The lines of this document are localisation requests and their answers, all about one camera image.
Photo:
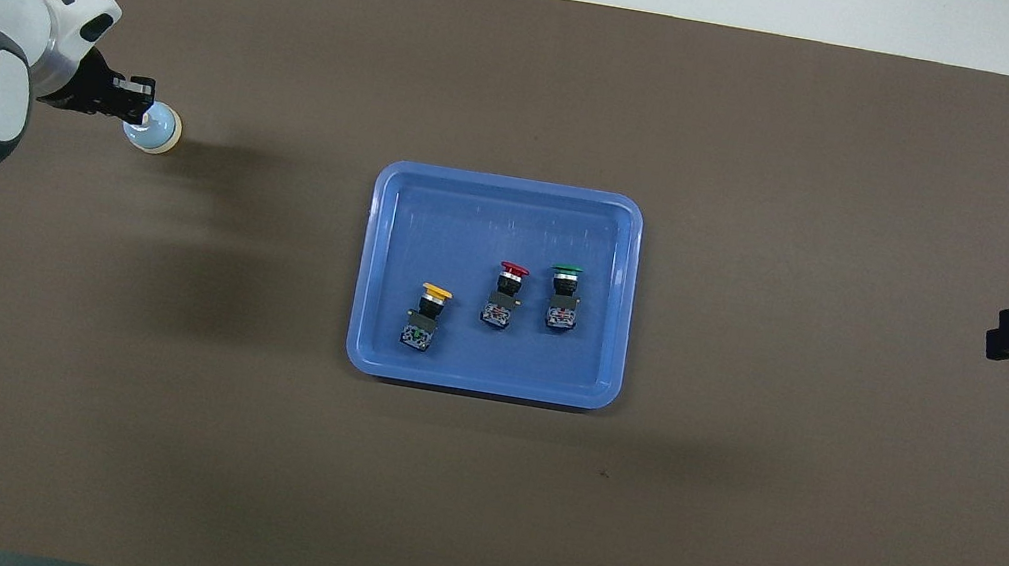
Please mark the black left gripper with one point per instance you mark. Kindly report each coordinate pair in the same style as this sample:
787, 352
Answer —
85, 87

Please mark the yellow push button switch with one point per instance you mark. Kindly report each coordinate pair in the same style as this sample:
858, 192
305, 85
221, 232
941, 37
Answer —
424, 321

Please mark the light blue service bell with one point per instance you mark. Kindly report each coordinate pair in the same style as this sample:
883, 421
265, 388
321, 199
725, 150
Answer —
161, 136

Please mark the brown table mat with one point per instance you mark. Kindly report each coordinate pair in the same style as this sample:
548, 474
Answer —
470, 500

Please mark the red push button switch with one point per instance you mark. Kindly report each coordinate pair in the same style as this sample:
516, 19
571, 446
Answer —
502, 301

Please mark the green push button switch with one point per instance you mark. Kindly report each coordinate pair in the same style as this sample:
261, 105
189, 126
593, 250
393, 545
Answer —
563, 302

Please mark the blue plastic tray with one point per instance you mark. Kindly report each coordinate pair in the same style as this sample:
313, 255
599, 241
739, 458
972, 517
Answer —
571, 375

